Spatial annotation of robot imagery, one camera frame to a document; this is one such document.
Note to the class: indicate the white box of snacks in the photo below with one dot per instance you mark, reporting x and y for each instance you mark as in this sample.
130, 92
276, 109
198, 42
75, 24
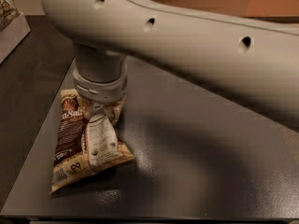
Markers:
13, 28

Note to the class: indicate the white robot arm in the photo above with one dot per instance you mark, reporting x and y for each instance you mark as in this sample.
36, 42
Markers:
254, 63

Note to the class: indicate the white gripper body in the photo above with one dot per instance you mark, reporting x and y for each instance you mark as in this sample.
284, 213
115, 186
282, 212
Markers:
100, 90

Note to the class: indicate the brown sea salt chip bag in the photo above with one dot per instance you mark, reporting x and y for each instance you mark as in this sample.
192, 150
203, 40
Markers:
87, 142

